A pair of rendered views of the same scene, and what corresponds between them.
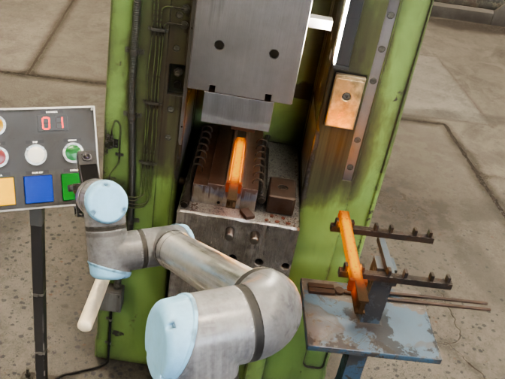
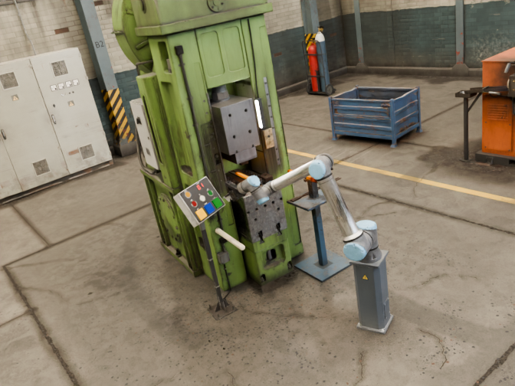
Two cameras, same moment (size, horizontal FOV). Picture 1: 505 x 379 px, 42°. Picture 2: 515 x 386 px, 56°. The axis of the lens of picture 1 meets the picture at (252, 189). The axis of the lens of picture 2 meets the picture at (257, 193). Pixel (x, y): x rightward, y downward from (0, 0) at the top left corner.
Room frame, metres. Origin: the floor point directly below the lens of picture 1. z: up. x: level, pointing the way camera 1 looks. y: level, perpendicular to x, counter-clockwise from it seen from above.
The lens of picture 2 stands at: (-1.81, 1.70, 2.51)
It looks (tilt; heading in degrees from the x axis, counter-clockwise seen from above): 23 degrees down; 335
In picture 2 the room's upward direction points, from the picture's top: 11 degrees counter-clockwise
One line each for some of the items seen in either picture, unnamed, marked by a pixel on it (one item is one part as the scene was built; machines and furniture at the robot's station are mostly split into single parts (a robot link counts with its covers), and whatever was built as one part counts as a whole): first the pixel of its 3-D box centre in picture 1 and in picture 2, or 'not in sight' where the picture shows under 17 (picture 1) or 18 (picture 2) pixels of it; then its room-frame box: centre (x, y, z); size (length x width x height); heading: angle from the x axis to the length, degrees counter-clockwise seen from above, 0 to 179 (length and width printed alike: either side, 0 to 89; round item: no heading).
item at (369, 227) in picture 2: not in sight; (365, 233); (0.59, -0.21, 0.79); 0.17 x 0.15 x 0.18; 120
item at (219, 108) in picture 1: (242, 83); (234, 151); (1.90, 0.09, 1.24); 0.42 x 0.20 x 0.10; 2
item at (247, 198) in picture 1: (230, 161); (240, 180); (1.90, 0.09, 0.96); 0.42 x 0.20 x 0.09; 2
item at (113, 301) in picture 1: (110, 296); (223, 256); (1.80, 0.45, 0.36); 0.09 x 0.07 x 0.12; 92
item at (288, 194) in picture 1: (281, 195); (266, 178); (1.76, -0.09, 0.95); 0.12 x 0.08 x 0.06; 2
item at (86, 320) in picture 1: (102, 280); (230, 239); (1.59, 0.42, 0.62); 0.44 x 0.05 x 0.05; 2
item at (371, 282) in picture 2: not in sight; (372, 290); (0.60, -0.22, 0.30); 0.22 x 0.22 x 0.60; 28
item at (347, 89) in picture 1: (344, 101); (268, 138); (1.84, -0.23, 1.27); 0.09 x 0.02 x 0.17; 92
